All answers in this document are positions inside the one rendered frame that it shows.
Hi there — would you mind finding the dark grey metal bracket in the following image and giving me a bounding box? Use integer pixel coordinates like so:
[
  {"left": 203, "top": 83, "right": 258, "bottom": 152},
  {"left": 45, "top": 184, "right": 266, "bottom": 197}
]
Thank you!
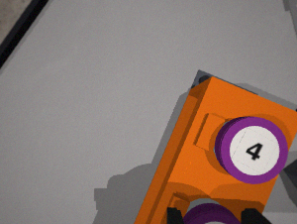
[{"left": 191, "top": 69, "right": 257, "bottom": 95}]

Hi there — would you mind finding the orange test tube rack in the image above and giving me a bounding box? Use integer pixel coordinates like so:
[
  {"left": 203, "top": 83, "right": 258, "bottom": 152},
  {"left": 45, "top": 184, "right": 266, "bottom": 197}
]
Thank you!
[{"left": 134, "top": 76, "right": 297, "bottom": 224}]

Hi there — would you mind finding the purple screw cap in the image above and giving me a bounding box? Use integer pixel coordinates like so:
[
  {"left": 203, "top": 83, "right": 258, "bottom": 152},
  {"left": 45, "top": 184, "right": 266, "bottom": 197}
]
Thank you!
[
  {"left": 215, "top": 116, "right": 288, "bottom": 184},
  {"left": 183, "top": 203, "right": 241, "bottom": 224}
]

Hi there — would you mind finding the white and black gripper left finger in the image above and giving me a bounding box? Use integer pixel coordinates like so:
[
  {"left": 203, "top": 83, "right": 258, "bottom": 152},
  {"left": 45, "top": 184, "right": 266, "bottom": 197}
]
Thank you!
[{"left": 166, "top": 207, "right": 184, "bottom": 224}]

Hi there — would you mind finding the black table edge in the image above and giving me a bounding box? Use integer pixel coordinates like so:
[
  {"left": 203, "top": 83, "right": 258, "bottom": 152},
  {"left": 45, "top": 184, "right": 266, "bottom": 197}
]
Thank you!
[{"left": 0, "top": 0, "right": 49, "bottom": 68}]

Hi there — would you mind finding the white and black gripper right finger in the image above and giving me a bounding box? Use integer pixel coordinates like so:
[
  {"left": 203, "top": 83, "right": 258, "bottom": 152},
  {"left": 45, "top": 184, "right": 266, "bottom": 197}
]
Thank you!
[{"left": 241, "top": 208, "right": 272, "bottom": 224}]

